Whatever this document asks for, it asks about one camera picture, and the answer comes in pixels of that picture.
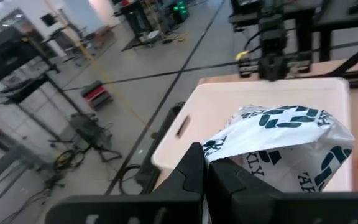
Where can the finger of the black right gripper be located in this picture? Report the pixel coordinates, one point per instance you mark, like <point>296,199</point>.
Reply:
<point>279,68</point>
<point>265,68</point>

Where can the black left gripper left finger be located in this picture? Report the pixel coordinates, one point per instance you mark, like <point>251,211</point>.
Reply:
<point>191,177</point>

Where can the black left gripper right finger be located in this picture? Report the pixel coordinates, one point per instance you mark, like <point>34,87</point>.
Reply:
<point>228,186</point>

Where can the white perforated plastic basket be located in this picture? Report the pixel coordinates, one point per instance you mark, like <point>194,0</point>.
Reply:
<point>228,96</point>

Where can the white printed gauze package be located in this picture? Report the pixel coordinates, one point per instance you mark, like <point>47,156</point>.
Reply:
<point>275,140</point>

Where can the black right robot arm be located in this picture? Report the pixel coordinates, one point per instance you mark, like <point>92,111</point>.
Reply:
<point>272,23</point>

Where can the yellow tag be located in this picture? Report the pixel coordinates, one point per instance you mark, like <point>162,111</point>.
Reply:
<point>241,55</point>

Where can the black computer tower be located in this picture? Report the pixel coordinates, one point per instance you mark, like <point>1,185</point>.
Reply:
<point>149,174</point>

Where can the black metal stand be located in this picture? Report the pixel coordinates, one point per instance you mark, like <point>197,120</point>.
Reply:
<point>337,18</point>

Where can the red black cart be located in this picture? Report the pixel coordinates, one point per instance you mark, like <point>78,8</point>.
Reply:
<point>95,93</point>

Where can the black workbench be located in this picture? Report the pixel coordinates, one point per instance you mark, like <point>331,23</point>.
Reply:
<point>135,18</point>

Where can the black machine cabinet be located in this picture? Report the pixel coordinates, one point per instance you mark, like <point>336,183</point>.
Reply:
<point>5,56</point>

